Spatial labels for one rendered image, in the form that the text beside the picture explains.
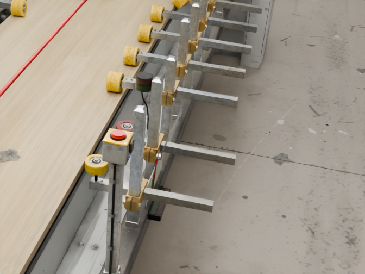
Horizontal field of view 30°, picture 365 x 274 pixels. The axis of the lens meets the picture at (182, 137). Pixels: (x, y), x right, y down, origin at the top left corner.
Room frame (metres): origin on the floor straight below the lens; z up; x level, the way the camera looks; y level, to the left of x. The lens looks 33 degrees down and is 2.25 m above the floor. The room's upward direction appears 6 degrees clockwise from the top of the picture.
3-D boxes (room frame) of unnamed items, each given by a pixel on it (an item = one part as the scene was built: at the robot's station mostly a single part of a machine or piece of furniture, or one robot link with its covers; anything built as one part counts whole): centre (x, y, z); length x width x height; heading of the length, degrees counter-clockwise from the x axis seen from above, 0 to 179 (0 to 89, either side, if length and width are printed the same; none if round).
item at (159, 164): (2.05, 0.09, 0.75); 0.26 x 0.01 x 0.10; 172
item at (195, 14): (2.82, 0.00, 0.90); 0.04 x 0.04 x 0.48; 82
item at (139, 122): (1.83, 0.14, 0.93); 0.04 x 0.04 x 0.48; 82
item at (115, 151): (1.57, 0.18, 1.18); 0.07 x 0.07 x 0.08; 82
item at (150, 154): (2.10, 0.11, 0.85); 0.14 x 0.06 x 0.05; 172
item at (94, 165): (1.89, 0.28, 0.85); 0.08 x 0.08 x 0.11
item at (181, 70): (2.60, 0.03, 0.95); 0.14 x 0.06 x 0.05; 172
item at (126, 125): (2.13, 0.21, 0.85); 0.08 x 0.08 x 0.11
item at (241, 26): (3.11, -0.05, 0.95); 0.50 x 0.04 x 0.04; 82
